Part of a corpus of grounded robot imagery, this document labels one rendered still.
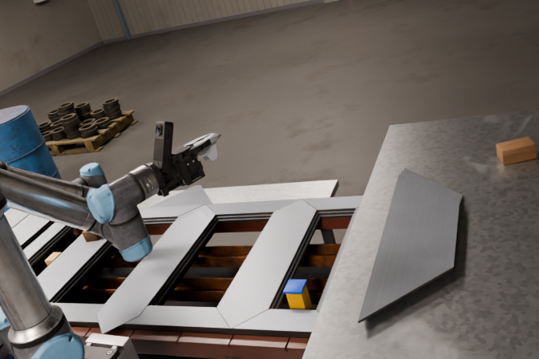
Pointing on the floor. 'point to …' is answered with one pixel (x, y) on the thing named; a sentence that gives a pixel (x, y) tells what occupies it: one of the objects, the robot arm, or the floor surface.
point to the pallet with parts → (84, 127)
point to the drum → (24, 143)
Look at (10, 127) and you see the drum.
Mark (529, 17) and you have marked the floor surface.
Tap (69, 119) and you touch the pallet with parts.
